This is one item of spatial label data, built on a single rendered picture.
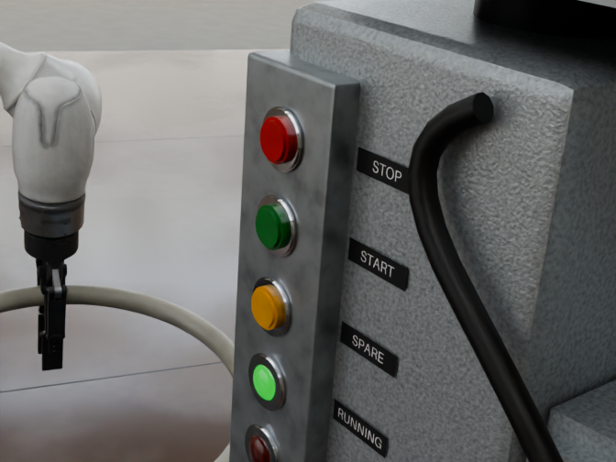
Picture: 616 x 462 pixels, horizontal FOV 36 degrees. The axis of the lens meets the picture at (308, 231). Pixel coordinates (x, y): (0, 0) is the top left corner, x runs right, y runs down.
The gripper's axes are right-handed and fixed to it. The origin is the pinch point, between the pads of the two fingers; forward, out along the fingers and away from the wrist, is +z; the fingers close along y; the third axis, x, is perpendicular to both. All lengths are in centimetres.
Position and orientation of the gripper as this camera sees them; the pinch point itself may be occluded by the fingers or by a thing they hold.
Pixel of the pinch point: (49, 342)
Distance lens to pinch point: 149.8
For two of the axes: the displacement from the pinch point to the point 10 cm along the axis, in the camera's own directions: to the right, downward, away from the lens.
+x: 9.2, -0.6, 3.9
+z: -1.4, 8.7, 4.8
